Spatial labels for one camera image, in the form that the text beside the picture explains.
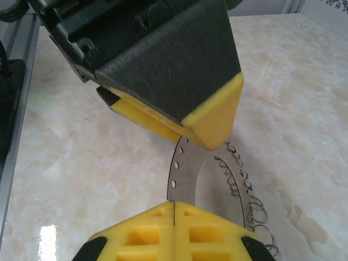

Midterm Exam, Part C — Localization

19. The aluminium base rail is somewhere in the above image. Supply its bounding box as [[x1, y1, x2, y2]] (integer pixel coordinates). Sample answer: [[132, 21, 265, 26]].
[[0, 13, 40, 226]]

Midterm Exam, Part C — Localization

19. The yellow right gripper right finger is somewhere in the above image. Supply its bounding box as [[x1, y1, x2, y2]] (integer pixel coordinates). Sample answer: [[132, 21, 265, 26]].
[[173, 201, 274, 261]]

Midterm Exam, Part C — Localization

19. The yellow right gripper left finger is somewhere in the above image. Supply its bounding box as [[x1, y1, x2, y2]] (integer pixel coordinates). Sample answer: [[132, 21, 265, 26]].
[[77, 201, 175, 261]]

